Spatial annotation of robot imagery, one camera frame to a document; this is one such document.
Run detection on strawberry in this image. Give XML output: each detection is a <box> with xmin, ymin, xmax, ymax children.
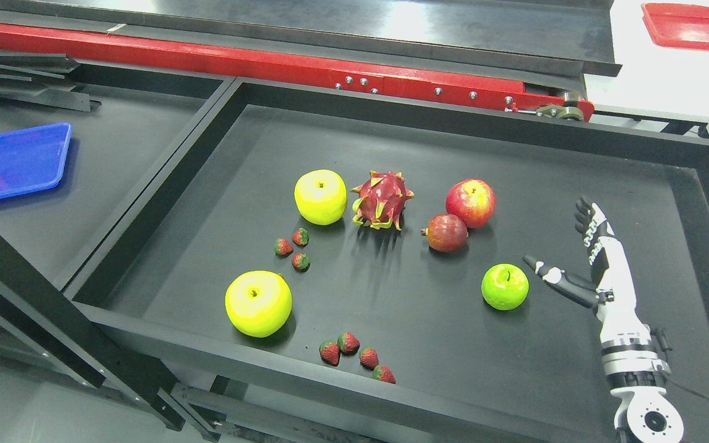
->
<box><xmin>292</xmin><ymin>227</ymin><xmax>310</xmax><ymax>247</ymax></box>
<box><xmin>319</xmin><ymin>340</ymin><xmax>340</xmax><ymax>367</ymax></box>
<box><xmin>337</xmin><ymin>332</ymin><xmax>361</xmax><ymax>356</ymax></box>
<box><xmin>273</xmin><ymin>237</ymin><xmax>294</xmax><ymax>257</ymax></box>
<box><xmin>358</xmin><ymin>346</ymin><xmax>379</xmax><ymax>370</ymax></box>
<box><xmin>371</xmin><ymin>364</ymin><xmax>396</xmax><ymax>384</ymax></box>
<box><xmin>292</xmin><ymin>253</ymin><xmax>310</xmax><ymax>272</ymax></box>

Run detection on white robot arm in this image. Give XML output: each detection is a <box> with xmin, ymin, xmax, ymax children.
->
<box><xmin>601</xmin><ymin>326</ymin><xmax>684</xmax><ymax>442</ymax></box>

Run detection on large yellow apple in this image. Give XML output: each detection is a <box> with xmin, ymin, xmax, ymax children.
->
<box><xmin>225</xmin><ymin>270</ymin><xmax>292</xmax><ymax>338</ymax></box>

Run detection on blue plastic tray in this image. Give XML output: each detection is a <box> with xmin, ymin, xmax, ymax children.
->
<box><xmin>0</xmin><ymin>122</ymin><xmax>73</xmax><ymax>199</ymax></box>

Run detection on red apple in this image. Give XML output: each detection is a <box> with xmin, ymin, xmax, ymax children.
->
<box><xmin>445</xmin><ymin>178</ymin><xmax>496</xmax><ymax>229</ymax></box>

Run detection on dark red pomegranate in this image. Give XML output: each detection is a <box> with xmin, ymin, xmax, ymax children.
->
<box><xmin>421</xmin><ymin>214</ymin><xmax>469</xmax><ymax>253</ymax></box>

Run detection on black metal shelf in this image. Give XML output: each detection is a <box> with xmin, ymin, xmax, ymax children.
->
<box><xmin>0</xmin><ymin>62</ymin><xmax>709</xmax><ymax>442</ymax></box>

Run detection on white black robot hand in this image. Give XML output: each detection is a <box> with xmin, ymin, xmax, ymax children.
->
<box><xmin>523</xmin><ymin>197</ymin><xmax>668</xmax><ymax>387</ymax></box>

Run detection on red conveyor beam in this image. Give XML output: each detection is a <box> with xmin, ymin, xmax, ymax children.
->
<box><xmin>0</xmin><ymin>23</ymin><xmax>595</xmax><ymax>121</ymax></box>

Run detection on green apple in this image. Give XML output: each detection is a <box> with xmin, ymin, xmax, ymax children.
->
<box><xmin>481</xmin><ymin>263</ymin><xmax>530</xmax><ymax>311</ymax></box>

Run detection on pink dragon fruit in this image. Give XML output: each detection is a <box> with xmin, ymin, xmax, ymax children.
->
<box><xmin>351</xmin><ymin>170</ymin><xmax>415</xmax><ymax>231</ymax></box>

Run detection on red plastic tray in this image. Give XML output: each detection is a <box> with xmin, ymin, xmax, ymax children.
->
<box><xmin>641</xmin><ymin>3</ymin><xmax>709</xmax><ymax>51</ymax></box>

